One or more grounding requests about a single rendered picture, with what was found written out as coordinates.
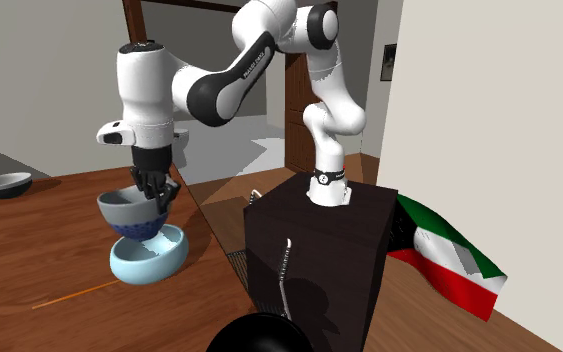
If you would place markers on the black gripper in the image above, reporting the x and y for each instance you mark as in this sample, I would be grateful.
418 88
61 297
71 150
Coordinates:
152 158

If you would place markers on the grey bowl with blue base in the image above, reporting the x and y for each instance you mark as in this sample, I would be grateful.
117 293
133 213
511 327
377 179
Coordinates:
130 214

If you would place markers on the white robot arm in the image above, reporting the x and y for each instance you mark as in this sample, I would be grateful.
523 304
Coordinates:
147 92

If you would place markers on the light blue bowl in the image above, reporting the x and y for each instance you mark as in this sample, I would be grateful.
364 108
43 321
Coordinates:
149 265

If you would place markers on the black bowl with grey inside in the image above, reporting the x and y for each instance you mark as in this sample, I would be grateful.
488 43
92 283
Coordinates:
5 187

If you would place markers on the brown wooden door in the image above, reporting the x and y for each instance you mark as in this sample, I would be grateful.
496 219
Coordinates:
300 126

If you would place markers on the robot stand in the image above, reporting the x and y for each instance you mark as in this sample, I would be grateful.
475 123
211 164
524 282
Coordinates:
320 258

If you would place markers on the black round object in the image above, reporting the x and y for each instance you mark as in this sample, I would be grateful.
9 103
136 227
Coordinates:
259 336

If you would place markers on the green white red black flag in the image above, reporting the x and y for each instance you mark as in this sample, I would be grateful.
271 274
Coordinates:
449 263

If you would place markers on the dark framed wall picture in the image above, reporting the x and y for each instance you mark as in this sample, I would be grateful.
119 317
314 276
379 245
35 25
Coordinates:
388 62

